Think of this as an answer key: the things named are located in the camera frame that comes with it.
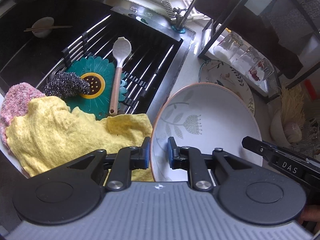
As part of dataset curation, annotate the large white leaf-pattern bowl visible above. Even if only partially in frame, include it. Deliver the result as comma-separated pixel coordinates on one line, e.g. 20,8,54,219
150,83,263,181

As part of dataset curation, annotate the black kitchen sink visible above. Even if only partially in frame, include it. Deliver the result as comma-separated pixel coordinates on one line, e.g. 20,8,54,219
1,0,192,115

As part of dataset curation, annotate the garlic bulb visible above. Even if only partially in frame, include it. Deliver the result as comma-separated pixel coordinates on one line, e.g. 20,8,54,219
284,122,302,144

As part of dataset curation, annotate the white bowl with garlic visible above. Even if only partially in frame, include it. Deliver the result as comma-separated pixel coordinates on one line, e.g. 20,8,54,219
270,110,291,148

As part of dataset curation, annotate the teal sunflower silicone mat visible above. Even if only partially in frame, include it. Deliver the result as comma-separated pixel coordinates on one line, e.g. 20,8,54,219
65,56,116,120

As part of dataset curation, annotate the yellow dish cloth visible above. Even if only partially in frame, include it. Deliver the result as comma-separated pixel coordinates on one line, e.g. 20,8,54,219
5,96,152,177

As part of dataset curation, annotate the floral patterned plate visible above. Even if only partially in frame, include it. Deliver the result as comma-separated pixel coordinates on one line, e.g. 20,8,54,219
198,60,255,115

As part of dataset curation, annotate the clear glass with red print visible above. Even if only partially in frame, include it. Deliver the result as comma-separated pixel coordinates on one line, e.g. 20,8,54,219
248,57,274,83

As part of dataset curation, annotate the steel wool scrubber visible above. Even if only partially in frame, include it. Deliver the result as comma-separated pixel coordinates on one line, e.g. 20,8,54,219
44,72,90,99

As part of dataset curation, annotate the black roll-up sink rack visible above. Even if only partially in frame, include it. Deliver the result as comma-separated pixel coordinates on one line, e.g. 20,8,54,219
63,14,180,120

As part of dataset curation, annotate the clear drinking glass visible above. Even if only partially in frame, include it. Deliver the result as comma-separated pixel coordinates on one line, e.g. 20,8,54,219
213,31,244,62

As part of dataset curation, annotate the pink knitted cloth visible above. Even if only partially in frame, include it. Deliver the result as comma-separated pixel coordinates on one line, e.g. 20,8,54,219
1,82,46,155

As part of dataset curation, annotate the black metal dish rack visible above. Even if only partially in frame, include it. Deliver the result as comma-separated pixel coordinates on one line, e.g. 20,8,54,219
193,0,319,89

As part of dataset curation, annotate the white plastic drain tray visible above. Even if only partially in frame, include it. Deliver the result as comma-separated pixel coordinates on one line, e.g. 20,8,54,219
161,0,209,21

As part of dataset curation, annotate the small bowl in sink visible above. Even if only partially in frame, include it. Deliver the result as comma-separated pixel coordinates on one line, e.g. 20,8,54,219
32,17,54,38

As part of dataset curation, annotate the white spoon with pink handle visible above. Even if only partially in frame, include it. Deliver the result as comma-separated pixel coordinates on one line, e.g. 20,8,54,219
108,37,131,116

